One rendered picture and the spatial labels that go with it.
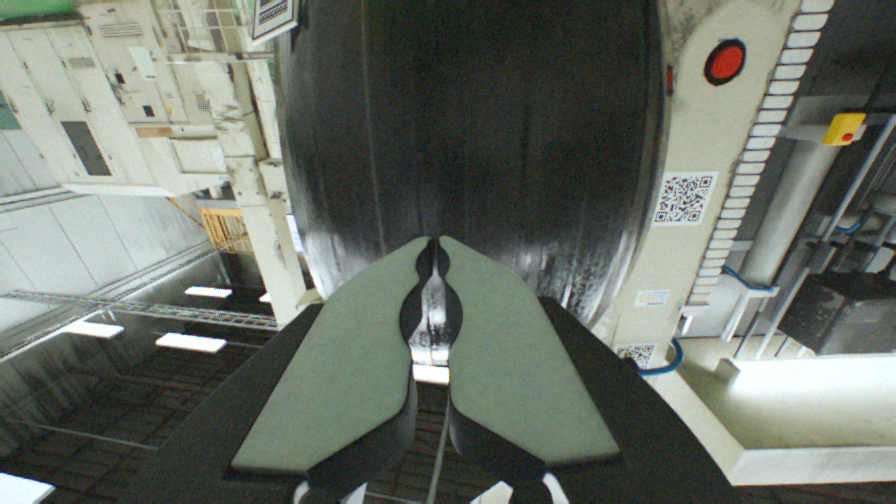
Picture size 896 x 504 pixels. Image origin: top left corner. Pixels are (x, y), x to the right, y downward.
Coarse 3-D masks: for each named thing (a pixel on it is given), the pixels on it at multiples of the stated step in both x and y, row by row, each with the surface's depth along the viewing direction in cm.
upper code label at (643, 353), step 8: (616, 344) 53; (624, 344) 53; (632, 344) 53; (640, 344) 53; (648, 344) 53; (656, 344) 53; (616, 352) 53; (624, 352) 53; (632, 352) 53; (640, 352) 54; (648, 352) 54; (640, 360) 54; (648, 360) 54; (640, 368) 55; (648, 368) 55
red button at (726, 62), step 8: (728, 48) 34; (736, 48) 34; (720, 56) 34; (728, 56) 34; (736, 56) 34; (712, 64) 35; (720, 64) 34; (728, 64) 34; (736, 64) 34; (712, 72) 35; (720, 72) 35; (728, 72) 35
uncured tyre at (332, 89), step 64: (320, 0) 19; (384, 0) 18; (448, 0) 18; (512, 0) 18; (576, 0) 18; (640, 0) 19; (320, 64) 19; (384, 64) 18; (448, 64) 18; (512, 64) 18; (576, 64) 18; (640, 64) 19; (320, 128) 19; (384, 128) 19; (448, 128) 19; (512, 128) 19; (576, 128) 19; (640, 128) 20; (320, 192) 20; (384, 192) 20; (448, 192) 20; (512, 192) 20; (576, 192) 20; (640, 192) 21; (320, 256) 24; (384, 256) 22; (512, 256) 22; (576, 256) 22
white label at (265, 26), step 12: (264, 0) 20; (276, 0) 20; (288, 0) 19; (264, 12) 20; (276, 12) 20; (288, 12) 19; (264, 24) 20; (276, 24) 19; (288, 24) 19; (252, 36) 20; (264, 36) 20
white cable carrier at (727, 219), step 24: (816, 0) 33; (792, 24) 34; (816, 24) 34; (792, 48) 36; (792, 72) 36; (768, 96) 37; (792, 96) 37; (768, 120) 39; (768, 144) 40; (744, 168) 41; (744, 192) 43; (720, 216) 44; (720, 240) 46; (720, 264) 47; (696, 288) 49; (696, 312) 51
